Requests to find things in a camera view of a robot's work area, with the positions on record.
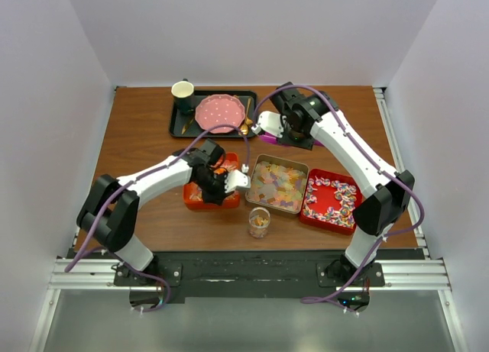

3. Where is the purple plastic scoop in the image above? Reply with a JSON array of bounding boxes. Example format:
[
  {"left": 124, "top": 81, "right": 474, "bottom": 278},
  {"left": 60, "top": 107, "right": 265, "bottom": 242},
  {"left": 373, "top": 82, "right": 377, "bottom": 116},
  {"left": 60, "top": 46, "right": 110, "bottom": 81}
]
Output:
[{"left": 259, "top": 133, "right": 324, "bottom": 147}]

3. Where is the black serving tray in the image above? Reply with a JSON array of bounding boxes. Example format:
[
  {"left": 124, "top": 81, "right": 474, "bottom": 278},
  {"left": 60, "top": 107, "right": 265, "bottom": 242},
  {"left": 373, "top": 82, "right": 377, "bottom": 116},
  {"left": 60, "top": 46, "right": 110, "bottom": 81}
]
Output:
[{"left": 169, "top": 89, "right": 258, "bottom": 137}]

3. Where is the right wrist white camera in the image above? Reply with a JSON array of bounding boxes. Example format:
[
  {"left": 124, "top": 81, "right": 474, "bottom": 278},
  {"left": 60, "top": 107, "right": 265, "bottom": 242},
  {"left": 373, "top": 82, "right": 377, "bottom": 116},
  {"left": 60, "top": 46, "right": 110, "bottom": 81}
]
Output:
[{"left": 251, "top": 111, "right": 283, "bottom": 137}]

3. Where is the silver tin of gummies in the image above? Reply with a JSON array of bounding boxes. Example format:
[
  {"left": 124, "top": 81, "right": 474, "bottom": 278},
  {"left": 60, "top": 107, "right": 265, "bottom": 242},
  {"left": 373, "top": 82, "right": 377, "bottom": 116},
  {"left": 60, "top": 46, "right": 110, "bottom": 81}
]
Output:
[{"left": 244, "top": 154, "right": 309, "bottom": 217}]

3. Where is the gold fork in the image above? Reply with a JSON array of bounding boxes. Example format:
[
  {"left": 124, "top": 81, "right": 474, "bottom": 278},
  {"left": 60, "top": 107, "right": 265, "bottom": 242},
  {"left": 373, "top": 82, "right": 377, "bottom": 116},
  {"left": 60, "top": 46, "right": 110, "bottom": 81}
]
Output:
[{"left": 244, "top": 98, "right": 253, "bottom": 130}]

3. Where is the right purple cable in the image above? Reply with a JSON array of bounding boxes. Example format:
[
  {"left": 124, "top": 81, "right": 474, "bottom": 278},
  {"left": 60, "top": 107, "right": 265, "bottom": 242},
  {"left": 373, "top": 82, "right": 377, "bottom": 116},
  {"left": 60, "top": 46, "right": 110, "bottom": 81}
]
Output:
[{"left": 253, "top": 84, "right": 426, "bottom": 305}]

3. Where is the red box of lollipops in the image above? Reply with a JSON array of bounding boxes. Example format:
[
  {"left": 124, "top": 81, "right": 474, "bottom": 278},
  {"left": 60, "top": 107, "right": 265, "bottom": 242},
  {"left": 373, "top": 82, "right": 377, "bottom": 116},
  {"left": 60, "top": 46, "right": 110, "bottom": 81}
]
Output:
[{"left": 299, "top": 169, "right": 363, "bottom": 236}]

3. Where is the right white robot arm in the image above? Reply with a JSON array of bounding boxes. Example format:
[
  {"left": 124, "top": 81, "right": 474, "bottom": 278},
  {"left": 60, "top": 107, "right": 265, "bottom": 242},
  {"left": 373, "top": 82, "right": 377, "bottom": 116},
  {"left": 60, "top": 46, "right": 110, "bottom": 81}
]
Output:
[{"left": 257, "top": 82, "right": 415, "bottom": 286}]

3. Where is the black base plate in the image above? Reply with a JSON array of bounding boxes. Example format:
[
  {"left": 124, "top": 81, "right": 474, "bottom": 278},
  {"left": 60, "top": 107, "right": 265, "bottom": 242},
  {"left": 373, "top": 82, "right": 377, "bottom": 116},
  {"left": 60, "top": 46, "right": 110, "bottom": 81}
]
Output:
[{"left": 114, "top": 248, "right": 386, "bottom": 305}]

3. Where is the dark green cup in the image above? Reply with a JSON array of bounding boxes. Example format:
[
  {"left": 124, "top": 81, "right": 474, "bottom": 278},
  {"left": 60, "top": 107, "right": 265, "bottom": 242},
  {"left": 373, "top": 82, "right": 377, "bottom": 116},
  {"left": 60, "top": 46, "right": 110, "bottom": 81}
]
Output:
[{"left": 170, "top": 79, "right": 195, "bottom": 114}]

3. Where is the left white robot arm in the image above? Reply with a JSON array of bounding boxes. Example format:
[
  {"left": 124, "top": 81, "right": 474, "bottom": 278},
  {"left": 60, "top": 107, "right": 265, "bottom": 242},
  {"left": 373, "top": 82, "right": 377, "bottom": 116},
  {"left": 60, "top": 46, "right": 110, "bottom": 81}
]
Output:
[{"left": 65, "top": 140, "right": 235, "bottom": 286}]

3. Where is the orange candy box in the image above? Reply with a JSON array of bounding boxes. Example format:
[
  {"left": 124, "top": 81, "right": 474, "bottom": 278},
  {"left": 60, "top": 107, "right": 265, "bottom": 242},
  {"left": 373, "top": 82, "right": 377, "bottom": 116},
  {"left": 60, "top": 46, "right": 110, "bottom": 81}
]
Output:
[{"left": 183, "top": 152, "right": 241, "bottom": 210}]

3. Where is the clear glass jar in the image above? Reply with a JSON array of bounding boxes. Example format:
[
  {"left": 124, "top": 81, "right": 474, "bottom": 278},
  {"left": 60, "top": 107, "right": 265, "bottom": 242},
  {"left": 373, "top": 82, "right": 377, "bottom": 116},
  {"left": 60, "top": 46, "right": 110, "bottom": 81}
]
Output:
[{"left": 248, "top": 207, "right": 270, "bottom": 239}]

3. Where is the pink polka dot plate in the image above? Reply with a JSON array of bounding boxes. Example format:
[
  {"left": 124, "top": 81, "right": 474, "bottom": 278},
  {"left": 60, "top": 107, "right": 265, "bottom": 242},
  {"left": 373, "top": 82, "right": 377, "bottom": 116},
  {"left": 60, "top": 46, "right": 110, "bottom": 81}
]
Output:
[{"left": 195, "top": 94, "right": 245, "bottom": 134}]

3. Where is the gold spoon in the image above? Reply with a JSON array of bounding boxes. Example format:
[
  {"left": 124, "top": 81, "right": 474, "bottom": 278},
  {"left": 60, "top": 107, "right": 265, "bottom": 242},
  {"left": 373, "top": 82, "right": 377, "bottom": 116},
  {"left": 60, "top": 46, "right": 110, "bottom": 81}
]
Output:
[{"left": 240, "top": 98, "right": 252, "bottom": 135}]

